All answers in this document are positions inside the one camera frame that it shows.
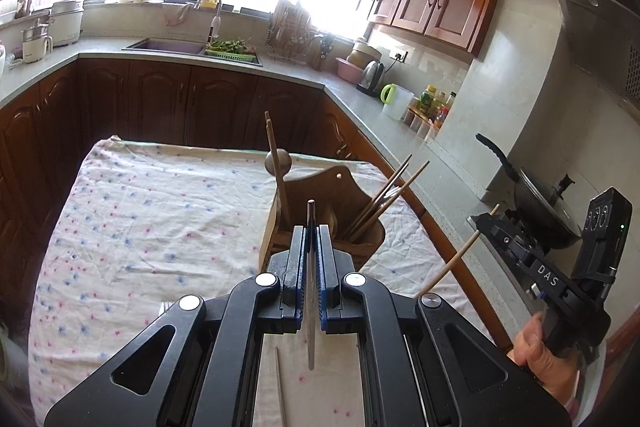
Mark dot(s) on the white round appliance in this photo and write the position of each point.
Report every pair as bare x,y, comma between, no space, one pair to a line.
2,59

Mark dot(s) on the black wok with lid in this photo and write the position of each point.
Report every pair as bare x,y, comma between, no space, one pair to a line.
540,207

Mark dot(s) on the basket of green vegetables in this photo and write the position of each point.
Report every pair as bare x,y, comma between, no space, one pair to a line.
230,48

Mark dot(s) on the kitchen sink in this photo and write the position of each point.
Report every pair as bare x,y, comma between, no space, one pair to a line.
165,46

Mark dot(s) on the metal chopstick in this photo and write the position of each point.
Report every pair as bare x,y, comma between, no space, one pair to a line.
311,217
280,382

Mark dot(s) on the steel electric kettle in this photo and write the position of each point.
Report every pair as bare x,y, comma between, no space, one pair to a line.
370,77

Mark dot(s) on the row of seasoning bottles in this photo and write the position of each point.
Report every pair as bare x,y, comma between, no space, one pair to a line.
427,99

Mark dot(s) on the person's right hand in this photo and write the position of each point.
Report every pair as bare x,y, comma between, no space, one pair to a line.
545,364

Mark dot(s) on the wooden knife block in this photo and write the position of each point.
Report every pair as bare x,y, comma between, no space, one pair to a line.
320,54

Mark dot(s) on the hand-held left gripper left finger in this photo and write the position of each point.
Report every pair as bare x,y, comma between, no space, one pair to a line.
297,267

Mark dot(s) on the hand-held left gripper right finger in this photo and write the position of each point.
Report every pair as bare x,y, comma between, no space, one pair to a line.
324,267

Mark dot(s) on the dark wooden base cabinets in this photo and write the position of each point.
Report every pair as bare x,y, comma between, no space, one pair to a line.
160,92

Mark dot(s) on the wooden utensil holder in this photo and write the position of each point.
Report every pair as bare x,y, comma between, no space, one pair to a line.
330,192

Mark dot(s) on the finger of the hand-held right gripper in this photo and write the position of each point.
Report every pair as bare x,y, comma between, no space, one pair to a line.
505,239

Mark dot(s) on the wall socket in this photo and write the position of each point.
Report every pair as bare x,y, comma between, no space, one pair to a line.
398,55

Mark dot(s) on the white rice cooker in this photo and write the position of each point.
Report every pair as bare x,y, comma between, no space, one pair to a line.
67,24

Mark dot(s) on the metal dish rack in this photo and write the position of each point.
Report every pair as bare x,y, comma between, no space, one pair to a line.
290,37

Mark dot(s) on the white rag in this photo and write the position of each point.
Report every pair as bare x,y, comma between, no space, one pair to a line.
176,14

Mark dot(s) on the beige pot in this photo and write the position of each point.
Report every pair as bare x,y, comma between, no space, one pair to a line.
362,52

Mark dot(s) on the steel range hood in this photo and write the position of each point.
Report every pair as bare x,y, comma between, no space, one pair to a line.
595,22

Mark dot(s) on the metal faucet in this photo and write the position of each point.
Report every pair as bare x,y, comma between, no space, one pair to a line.
215,24

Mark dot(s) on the pink plastic basin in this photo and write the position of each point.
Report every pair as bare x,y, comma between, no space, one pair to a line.
347,69

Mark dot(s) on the grey metal spoon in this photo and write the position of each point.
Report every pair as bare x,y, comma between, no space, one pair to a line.
283,159

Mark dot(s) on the grey kitchen countertop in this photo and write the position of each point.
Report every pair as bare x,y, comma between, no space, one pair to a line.
350,92

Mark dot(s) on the floral white tablecloth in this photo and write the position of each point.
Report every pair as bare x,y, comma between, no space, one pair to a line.
150,217

